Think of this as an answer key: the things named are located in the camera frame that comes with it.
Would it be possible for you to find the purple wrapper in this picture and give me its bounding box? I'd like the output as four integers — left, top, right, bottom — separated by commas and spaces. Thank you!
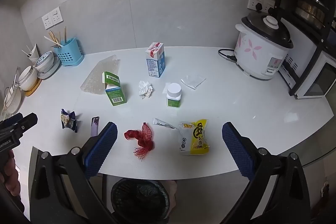
91, 116, 100, 136

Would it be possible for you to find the plain white bowl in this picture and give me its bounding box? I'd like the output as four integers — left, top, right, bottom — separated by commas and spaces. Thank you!
1, 84, 23, 115

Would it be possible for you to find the blue white milk carton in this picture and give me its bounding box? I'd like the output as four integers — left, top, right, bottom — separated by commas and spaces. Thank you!
145, 42, 166, 77

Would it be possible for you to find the blue patterned bowl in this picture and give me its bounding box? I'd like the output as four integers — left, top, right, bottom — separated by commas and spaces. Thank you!
34, 51, 55, 72

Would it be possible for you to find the black power cord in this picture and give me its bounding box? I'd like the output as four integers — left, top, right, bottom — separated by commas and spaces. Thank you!
218, 49, 238, 62

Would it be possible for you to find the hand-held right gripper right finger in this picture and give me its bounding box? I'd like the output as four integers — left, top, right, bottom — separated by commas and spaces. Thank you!
222, 122, 313, 224

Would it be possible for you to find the white wall socket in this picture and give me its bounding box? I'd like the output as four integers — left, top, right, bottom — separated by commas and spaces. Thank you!
42, 13, 54, 30
51, 7, 63, 24

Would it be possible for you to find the person's left hand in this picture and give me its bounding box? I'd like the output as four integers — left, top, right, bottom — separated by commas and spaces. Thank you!
0, 151, 21, 197

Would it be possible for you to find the black metal rack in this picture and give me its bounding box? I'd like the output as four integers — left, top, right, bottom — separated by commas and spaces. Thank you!
274, 0, 336, 97

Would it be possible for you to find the white paper cup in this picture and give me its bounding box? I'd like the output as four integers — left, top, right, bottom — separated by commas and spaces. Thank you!
166, 83, 182, 109

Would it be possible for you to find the blue candy wrapper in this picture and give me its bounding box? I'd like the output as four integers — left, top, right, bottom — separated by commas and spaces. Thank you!
60, 109, 78, 133

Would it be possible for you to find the crumpled white tissue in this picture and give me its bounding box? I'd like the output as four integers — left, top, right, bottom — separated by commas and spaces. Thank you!
138, 80, 153, 100

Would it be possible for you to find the black mesh waste bin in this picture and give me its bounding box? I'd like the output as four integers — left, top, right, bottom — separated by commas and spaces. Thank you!
110, 178, 171, 224

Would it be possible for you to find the green white cardboard box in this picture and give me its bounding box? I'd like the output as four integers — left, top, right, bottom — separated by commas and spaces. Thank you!
102, 71, 127, 107

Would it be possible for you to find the clear plastic wrapper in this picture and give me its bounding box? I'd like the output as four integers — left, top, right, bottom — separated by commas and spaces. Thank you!
181, 72, 206, 89

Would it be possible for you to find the stack of bowls and plates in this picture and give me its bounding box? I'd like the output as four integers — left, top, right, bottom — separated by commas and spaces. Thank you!
37, 56, 61, 80

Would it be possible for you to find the white microwave oven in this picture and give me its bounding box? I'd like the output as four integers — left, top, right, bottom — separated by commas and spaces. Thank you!
278, 40, 336, 100

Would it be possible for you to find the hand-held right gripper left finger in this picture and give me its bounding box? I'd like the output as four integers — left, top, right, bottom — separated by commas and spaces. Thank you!
28, 122, 118, 224

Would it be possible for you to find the blue plastic utensil holder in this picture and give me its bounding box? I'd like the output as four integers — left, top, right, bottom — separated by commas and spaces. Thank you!
54, 36, 84, 67

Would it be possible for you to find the clear bubble wrap sheet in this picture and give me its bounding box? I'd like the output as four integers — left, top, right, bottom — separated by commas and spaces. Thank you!
80, 55, 121, 96

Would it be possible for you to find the white floral rice cooker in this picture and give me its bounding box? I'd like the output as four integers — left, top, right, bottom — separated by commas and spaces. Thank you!
234, 14, 294, 80

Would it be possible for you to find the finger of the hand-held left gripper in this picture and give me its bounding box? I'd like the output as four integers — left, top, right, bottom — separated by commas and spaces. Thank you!
0, 113, 24, 130
12, 113, 38, 136

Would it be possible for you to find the yellow snack packet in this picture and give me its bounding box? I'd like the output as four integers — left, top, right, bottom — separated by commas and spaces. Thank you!
179, 119, 211, 156

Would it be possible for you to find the white bowl dark rim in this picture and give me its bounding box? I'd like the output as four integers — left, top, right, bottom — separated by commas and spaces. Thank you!
18, 65, 38, 91

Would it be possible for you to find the red mesh net bag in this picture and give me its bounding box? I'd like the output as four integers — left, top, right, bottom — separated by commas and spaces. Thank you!
124, 122, 155, 160

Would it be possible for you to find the wooden coaster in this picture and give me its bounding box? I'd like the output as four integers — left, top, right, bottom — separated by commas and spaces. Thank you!
24, 77, 42, 97

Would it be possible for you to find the steel pot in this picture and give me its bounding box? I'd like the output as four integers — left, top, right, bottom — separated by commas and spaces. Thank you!
294, 0, 330, 30

